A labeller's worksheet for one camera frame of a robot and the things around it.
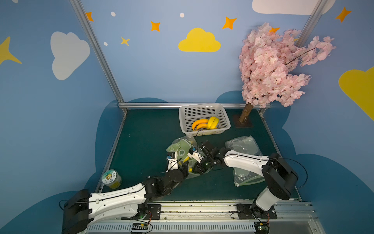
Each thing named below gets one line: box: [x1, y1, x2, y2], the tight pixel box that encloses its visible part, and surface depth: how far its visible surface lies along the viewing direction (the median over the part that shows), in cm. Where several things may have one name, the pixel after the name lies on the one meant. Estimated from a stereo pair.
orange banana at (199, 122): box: [191, 118, 209, 131], surface depth 110 cm
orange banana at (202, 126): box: [196, 123, 208, 131], surface depth 110 cm
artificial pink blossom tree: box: [238, 22, 337, 124], surface depth 73 cm
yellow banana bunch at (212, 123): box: [206, 116, 220, 130], surface depth 109 cm
